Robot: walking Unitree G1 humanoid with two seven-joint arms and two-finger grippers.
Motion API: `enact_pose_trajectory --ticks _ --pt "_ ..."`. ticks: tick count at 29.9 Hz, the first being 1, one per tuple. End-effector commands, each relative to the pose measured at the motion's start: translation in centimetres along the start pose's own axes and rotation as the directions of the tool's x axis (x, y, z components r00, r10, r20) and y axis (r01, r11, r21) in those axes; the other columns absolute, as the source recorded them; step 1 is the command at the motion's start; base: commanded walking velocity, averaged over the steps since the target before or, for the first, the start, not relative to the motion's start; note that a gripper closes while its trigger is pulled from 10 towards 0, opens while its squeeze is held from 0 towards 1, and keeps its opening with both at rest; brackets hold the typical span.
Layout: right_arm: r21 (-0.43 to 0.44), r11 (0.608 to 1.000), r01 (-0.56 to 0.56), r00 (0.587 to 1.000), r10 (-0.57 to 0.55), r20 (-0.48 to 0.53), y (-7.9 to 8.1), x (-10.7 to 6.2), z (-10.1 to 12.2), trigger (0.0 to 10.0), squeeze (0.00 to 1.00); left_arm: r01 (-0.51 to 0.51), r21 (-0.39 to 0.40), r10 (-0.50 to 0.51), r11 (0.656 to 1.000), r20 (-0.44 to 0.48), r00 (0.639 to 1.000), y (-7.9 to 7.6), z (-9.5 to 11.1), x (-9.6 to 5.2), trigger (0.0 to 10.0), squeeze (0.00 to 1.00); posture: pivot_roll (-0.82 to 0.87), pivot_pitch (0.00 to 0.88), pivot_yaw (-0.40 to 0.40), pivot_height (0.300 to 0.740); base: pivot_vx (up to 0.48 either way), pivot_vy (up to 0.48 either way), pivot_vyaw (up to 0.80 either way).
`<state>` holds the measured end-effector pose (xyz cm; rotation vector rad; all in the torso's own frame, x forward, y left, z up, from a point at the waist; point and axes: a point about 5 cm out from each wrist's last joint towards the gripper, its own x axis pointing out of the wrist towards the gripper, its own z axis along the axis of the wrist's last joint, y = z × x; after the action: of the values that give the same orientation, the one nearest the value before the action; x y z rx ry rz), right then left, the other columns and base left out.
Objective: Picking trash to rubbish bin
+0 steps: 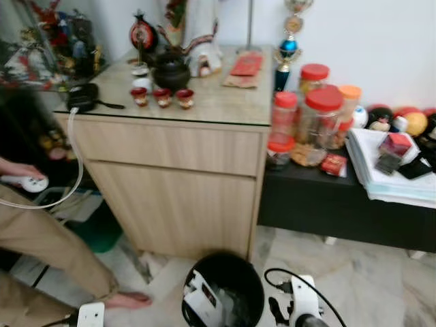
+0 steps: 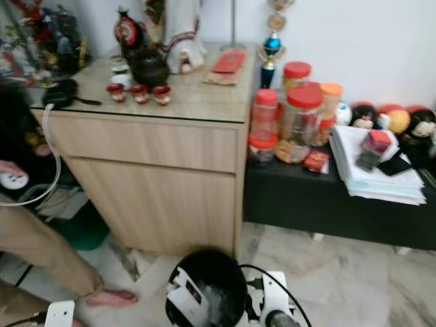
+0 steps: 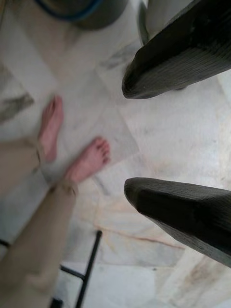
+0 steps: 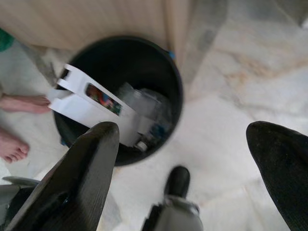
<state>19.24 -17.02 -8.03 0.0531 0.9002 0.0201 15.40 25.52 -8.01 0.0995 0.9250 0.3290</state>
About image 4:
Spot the grey robot leg black foot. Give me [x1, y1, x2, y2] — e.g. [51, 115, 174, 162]
[141, 165, 205, 231]

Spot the person's bare foot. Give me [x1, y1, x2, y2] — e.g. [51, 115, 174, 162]
[0, 93, 52, 114]
[0, 125, 30, 164]

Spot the black round rubbish bin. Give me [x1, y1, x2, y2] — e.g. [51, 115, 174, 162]
[52, 36, 185, 167]

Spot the white printed carton box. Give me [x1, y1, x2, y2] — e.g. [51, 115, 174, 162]
[47, 63, 154, 148]

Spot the light wooden drawer cabinet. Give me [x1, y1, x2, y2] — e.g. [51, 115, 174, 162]
[0, 0, 200, 80]

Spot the crumpled clear plastic wrap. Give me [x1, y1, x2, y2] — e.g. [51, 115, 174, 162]
[117, 81, 173, 135]

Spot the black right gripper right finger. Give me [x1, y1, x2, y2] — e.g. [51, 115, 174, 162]
[246, 121, 308, 231]

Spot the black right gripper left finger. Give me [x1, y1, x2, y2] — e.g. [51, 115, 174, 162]
[4, 121, 120, 231]

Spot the green cloth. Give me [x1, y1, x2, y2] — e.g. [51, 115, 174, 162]
[0, 27, 14, 53]

